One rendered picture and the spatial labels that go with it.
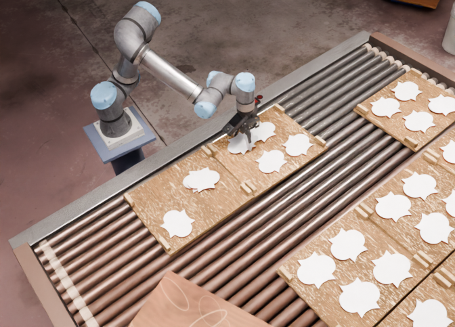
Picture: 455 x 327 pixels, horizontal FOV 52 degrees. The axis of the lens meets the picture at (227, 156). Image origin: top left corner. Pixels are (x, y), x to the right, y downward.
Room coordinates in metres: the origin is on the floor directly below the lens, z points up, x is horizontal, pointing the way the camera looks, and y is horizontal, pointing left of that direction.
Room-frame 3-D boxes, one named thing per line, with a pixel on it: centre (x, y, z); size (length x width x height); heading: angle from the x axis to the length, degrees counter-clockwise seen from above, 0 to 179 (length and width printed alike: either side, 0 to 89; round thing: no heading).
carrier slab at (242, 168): (1.35, -0.17, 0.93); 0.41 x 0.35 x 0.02; 124
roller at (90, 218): (1.49, -0.03, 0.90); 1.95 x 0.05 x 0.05; 125
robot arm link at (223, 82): (1.42, 0.00, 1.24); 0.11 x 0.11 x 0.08; 62
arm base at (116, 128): (1.58, 0.52, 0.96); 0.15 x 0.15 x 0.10
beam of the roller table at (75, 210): (1.55, 0.01, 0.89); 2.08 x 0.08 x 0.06; 125
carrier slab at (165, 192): (1.11, 0.17, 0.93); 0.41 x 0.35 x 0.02; 125
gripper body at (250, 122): (1.39, -0.09, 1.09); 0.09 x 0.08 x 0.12; 123
